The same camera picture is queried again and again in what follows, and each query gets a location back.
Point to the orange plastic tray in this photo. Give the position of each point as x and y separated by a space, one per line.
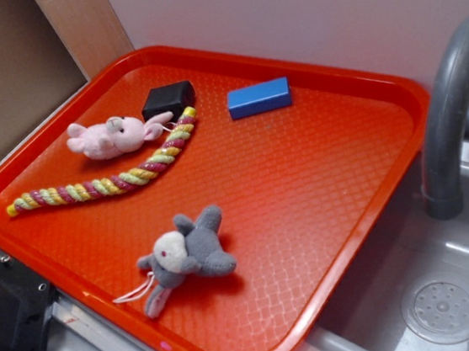
299 188

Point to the black rectangular block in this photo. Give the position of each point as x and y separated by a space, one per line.
172 98

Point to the pink plush animal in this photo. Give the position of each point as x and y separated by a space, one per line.
117 136

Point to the brown cardboard panel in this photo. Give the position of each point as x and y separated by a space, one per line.
37 73

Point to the blue rectangular block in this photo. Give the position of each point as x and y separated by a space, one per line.
259 98

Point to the gray plastic sink basin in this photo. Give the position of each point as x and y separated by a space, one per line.
407 289

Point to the gray plush animal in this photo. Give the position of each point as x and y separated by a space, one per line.
192 248

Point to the light wooden board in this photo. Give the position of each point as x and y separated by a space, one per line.
90 30

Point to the gray toy faucet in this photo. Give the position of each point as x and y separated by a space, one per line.
445 129

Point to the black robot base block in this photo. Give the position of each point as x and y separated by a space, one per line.
25 307

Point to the multicolour twisted rope toy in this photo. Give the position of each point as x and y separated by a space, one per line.
118 184

